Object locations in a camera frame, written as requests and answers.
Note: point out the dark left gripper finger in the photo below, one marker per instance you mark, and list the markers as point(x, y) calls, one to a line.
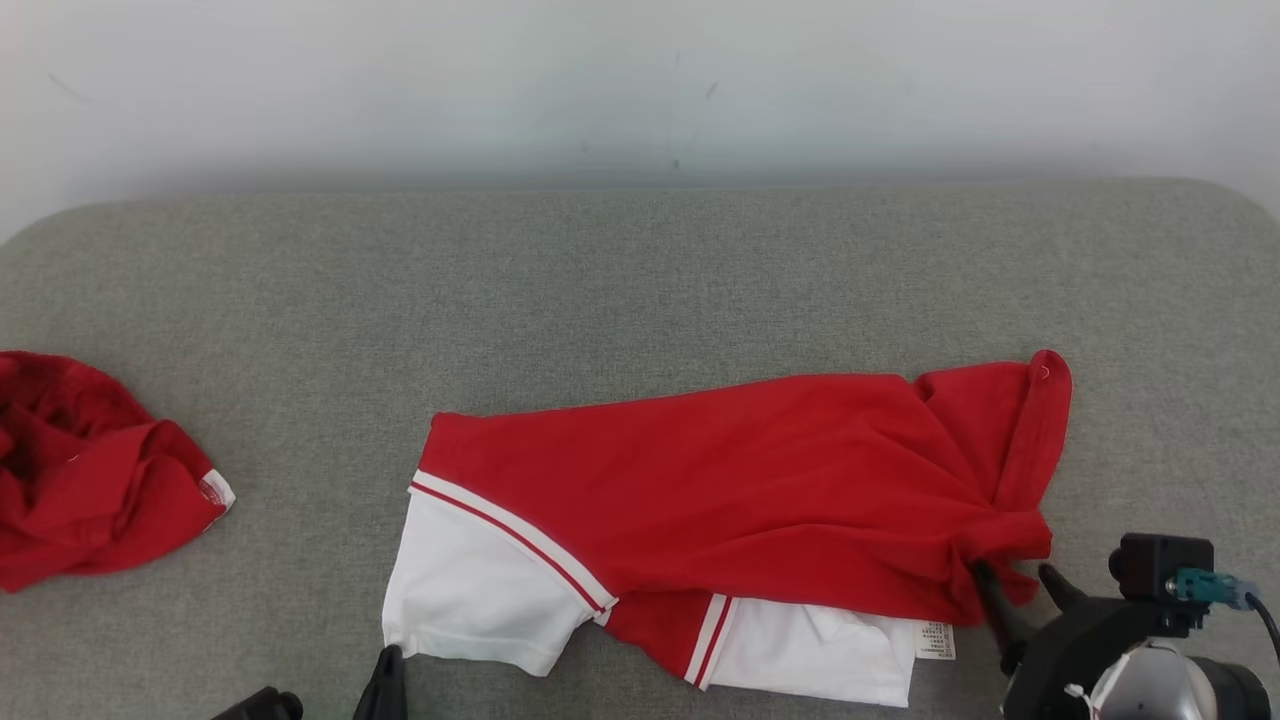
point(385, 695)

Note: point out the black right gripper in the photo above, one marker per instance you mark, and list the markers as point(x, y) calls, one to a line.
point(1065, 660)

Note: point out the red and white jersey shirt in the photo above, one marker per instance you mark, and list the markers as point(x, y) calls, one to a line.
point(760, 480)

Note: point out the red shorts with white stripe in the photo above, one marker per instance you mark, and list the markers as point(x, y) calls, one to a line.
point(90, 480)

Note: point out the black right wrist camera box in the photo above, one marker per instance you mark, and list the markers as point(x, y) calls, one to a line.
point(1150, 565)

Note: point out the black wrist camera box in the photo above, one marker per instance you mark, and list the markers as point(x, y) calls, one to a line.
point(1150, 565)
point(262, 706)

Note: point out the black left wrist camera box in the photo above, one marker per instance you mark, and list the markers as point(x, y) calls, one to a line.
point(262, 706)

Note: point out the teal right camera connector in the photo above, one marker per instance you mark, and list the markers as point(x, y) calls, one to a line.
point(1210, 586)

